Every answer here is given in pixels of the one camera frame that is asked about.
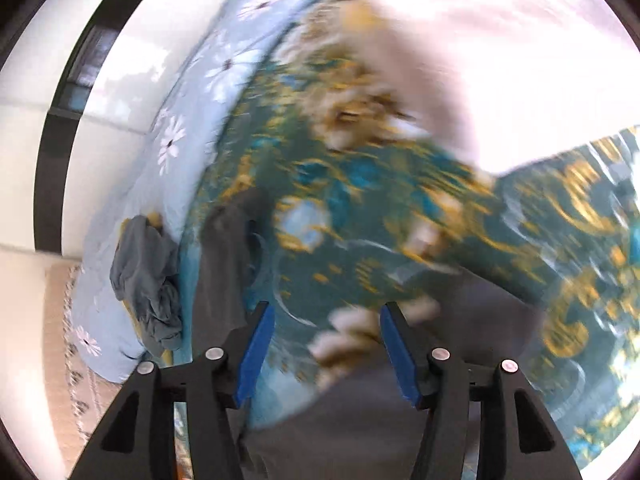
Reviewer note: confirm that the teal floral blanket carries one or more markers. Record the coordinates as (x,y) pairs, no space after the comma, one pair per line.
(375,200)

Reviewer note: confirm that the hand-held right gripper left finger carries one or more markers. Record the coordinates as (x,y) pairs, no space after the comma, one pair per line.
(255,355)

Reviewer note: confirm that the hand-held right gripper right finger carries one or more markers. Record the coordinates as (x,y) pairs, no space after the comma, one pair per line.
(400,355)

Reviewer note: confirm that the glossy white wardrobe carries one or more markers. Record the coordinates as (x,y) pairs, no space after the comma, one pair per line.
(125,110)

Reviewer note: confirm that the dark grey pants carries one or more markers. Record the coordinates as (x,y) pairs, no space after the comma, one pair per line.
(350,435)

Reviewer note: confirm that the blue-grey garment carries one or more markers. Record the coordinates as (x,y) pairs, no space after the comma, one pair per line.
(145,285)

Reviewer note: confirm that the beige quilted headboard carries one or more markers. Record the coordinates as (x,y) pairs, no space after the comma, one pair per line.
(65,400)

